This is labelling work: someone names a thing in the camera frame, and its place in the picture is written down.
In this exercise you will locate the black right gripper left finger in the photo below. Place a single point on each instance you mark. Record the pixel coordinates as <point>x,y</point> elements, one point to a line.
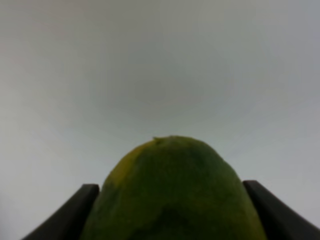
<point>68,221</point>

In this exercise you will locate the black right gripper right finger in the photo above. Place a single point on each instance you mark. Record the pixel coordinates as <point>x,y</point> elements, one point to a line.
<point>279,221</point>

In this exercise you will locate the green lime fruit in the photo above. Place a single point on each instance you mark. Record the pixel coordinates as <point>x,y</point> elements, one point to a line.
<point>173,188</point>

